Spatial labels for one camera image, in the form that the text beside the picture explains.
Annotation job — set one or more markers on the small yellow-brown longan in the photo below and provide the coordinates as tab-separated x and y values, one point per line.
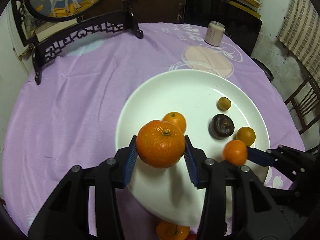
224	103

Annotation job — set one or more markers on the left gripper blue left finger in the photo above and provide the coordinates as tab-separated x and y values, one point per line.
126	160

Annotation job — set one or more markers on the ornate black stand screen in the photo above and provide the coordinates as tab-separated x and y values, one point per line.
57	11

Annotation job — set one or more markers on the small orange mandarin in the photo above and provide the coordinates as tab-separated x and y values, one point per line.
235	152

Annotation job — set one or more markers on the wooden chair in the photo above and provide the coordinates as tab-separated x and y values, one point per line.
308	103

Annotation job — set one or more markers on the dark round stool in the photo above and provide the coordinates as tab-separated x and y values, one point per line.
267	72

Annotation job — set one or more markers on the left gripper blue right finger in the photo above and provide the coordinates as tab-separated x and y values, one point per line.
194	159

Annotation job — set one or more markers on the purple tablecloth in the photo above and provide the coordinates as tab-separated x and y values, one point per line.
71	117

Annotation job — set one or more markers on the large orange mandarin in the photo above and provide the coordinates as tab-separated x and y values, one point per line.
160	144

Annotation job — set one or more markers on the yellow-orange kumquat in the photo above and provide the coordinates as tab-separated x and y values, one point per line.
246	135

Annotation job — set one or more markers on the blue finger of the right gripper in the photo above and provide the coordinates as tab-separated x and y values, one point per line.
229	168
259	157

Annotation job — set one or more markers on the white round plate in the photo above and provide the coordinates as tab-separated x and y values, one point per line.
168	193

